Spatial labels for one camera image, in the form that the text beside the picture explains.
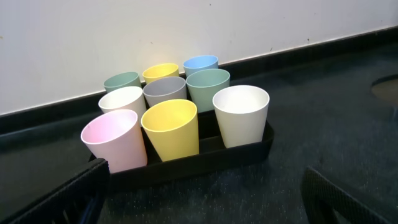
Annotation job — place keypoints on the grey cup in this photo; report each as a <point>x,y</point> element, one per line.
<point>164,90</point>

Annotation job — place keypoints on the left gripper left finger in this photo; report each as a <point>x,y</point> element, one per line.
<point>68,196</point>

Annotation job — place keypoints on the yellow cup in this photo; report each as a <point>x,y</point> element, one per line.
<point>174,140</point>
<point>160,71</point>

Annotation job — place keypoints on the light green cup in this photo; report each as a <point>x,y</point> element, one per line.
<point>205,96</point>

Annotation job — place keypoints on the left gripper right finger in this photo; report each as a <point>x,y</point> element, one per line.
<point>335,202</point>

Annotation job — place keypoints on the pink cup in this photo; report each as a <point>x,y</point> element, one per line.
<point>115,149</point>

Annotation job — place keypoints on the blue cup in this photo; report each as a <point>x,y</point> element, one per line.
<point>199,63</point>

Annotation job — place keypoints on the white cup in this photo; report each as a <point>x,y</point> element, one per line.
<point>242,127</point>
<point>122,99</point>

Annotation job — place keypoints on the dark green cup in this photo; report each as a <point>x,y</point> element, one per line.
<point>121,80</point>

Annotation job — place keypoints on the black tray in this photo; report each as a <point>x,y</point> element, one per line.
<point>202,168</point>

